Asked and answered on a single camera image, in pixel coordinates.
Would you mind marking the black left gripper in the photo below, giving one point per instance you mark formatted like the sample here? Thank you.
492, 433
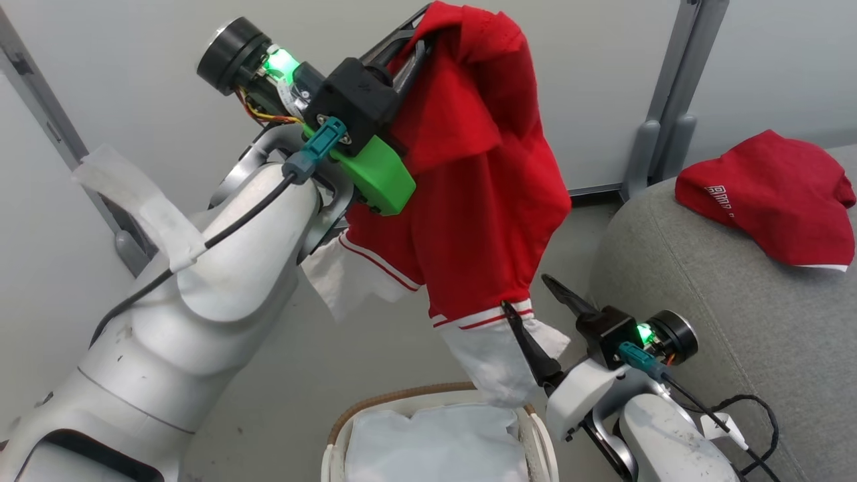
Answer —
358, 100

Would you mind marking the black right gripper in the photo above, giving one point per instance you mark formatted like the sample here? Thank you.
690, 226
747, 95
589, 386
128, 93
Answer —
606, 331

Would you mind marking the red and white jersey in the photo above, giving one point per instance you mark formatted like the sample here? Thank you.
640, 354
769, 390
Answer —
469, 201

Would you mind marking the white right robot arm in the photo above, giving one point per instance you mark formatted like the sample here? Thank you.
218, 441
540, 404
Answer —
669, 442

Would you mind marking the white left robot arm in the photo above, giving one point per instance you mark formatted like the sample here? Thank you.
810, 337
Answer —
201, 321

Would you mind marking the grey fabric sofa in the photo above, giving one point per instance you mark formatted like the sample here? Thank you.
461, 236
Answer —
703, 288

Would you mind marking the wicker laundry basket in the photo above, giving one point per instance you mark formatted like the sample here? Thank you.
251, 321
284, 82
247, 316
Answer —
402, 393

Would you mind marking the white cloth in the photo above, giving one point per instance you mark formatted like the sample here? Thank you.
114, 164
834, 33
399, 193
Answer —
435, 448

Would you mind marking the small white tag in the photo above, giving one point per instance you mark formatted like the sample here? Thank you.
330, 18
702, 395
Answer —
726, 428

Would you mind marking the red shirt with white print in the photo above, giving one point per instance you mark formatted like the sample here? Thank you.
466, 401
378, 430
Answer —
770, 201

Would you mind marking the white tape strip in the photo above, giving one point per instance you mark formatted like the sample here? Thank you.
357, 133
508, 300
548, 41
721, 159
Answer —
147, 207

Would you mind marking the white camera housing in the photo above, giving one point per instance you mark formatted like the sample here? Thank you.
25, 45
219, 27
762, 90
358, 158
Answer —
582, 395

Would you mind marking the green camera housing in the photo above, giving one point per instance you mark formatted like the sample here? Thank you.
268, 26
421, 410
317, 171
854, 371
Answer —
378, 177

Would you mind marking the grey metal partition rail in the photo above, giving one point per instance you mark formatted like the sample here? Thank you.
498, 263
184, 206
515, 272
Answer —
596, 191

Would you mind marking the grey metal partition post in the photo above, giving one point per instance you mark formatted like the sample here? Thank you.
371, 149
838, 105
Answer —
676, 80
40, 100

